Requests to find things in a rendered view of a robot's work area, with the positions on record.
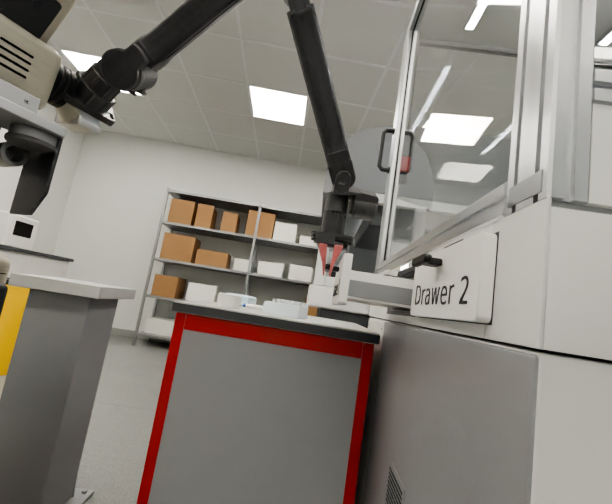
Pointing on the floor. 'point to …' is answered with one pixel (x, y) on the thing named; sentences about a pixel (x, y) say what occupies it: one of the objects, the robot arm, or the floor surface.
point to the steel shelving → (228, 239)
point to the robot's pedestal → (49, 392)
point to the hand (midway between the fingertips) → (326, 272)
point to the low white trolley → (258, 409)
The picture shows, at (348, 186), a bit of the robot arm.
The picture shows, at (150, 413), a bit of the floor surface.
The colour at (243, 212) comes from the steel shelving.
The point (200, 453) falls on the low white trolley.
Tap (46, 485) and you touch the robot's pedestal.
